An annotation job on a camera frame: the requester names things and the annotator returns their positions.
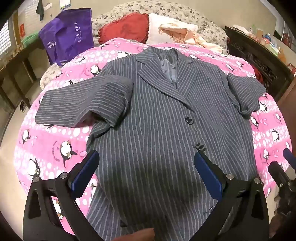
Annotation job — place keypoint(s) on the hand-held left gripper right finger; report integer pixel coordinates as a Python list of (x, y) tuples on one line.
[(208, 176)]

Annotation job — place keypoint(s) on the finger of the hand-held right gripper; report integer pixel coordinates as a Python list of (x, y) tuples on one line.
[(290, 157), (281, 176)]

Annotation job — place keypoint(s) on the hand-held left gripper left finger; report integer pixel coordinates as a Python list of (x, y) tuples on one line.
[(84, 176)]

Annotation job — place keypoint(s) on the grey striped suit jacket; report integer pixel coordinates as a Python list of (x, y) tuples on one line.
[(152, 120)]

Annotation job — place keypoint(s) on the person's left hand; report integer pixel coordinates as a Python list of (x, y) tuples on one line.
[(138, 235)]

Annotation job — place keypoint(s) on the pink penguin blanket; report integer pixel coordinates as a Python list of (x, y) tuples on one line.
[(53, 143)]

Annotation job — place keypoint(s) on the brown wooden board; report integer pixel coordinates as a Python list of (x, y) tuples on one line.
[(288, 99)]

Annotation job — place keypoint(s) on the red cloth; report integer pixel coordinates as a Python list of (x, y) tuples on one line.
[(257, 74)]

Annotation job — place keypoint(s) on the dark carved wooden cabinet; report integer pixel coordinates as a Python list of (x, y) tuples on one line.
[(259, 53)]

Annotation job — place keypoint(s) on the clutter of bottles and boxes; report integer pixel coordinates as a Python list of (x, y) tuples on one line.
[(266, 39)]

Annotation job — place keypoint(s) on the dark wooden table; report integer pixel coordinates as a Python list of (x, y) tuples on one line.
[(13, 60)]

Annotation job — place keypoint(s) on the peach fringed scarf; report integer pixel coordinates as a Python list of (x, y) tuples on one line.
[(192, 37)]

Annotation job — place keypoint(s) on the purple tote bag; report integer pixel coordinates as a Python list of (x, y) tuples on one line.
[(67, 34)]

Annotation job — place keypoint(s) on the green basket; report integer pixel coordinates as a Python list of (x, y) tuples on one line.
[(30, 38)]

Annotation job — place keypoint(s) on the red frilled cushion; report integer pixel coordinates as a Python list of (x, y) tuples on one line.
[(124, 27)]

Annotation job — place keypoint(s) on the white pillow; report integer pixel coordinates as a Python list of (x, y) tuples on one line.
[(159, 30)]

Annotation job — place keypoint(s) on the dark hanging cloth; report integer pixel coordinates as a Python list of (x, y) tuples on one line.
[(39, 8)]

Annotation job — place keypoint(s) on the white wall calendar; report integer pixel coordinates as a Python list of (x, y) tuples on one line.
[(65, 4)]

